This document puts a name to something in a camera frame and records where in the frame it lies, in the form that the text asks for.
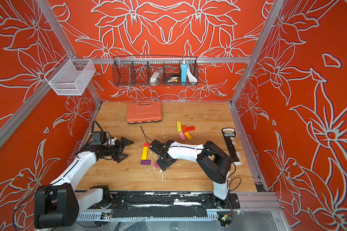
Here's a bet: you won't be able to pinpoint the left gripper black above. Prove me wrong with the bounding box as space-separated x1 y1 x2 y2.
101 137 134 162

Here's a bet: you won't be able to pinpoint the long yellow block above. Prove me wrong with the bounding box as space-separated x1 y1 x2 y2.
141 146 149 160

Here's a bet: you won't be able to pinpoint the purple small block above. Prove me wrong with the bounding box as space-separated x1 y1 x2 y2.
140 160 151 166

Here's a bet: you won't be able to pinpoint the orange long block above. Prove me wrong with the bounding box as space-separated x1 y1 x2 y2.
184 132 192 140

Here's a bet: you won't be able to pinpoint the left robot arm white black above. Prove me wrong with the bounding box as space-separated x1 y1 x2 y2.
34 137 134 230

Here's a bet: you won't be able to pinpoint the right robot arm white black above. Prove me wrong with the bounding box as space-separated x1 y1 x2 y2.
149 140 233 201

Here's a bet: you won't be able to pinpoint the pink long block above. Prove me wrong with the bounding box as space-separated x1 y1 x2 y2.
179 132 186 141

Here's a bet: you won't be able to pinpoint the yellow-green block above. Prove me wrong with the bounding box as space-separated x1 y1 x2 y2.
176 121 182 133

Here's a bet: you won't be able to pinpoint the orange plastic tool case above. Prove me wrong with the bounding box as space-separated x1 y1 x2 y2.
126 102 163 124

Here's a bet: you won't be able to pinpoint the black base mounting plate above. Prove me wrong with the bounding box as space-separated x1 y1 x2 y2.
87 191 240 220

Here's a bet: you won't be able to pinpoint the black remote-like tool strip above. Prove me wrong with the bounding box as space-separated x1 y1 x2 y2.
222 128 242 166

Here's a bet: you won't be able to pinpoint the grey packet in basket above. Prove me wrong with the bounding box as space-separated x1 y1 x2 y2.
149 70 164 86

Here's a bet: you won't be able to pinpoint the black item in basket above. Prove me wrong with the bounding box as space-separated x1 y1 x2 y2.
164 74 181 83

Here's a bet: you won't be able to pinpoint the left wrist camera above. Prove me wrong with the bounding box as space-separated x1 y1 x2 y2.
91 131 106 145

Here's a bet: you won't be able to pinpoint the white cables in basket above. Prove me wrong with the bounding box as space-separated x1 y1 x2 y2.
186 66 198 86

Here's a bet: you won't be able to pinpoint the black wire wall basket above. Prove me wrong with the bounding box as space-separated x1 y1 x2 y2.
112 55 199 87

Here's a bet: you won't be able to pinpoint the clear plastic wall bin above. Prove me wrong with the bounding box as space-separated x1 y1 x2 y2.
45 59 95 96

